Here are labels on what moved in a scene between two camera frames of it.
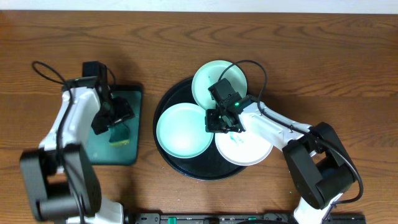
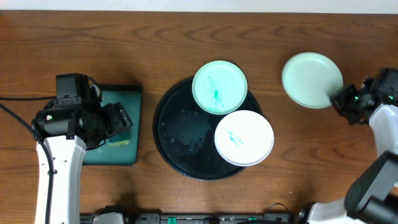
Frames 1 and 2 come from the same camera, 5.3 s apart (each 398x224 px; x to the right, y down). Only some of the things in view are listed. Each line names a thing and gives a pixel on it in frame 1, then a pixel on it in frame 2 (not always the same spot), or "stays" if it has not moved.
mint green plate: [181, 130] → [310, 78]
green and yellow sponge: [119, 135] stays
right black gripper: [214, 121] → [341, 101]
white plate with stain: [242, 149] stays
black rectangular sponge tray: [102, 152] stays
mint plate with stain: [206, 76] stays
